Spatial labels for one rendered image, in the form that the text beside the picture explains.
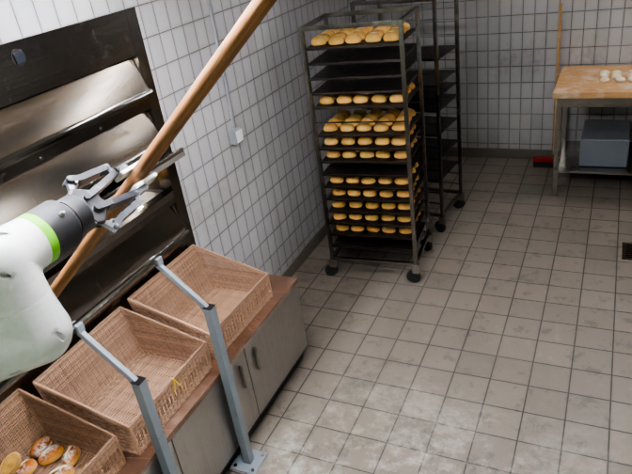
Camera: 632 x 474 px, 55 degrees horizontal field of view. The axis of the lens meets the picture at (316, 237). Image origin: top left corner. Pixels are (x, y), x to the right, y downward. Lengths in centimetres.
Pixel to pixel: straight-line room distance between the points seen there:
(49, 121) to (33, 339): 178
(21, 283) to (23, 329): 7
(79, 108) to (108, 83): 23
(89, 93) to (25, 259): 194
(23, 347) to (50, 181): 175
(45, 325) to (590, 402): 291
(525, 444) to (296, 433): 114
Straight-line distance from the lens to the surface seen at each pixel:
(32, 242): 105
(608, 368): 373
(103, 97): 296
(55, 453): 277
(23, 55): 270
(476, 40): 607
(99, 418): 265
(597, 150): 550
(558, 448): 326
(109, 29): 303
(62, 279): 159
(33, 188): 271
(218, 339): 274
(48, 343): 106
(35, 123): 270
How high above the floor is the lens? 238
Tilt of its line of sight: 28 degrees down
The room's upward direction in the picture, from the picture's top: 9 degrees counter-clockwise
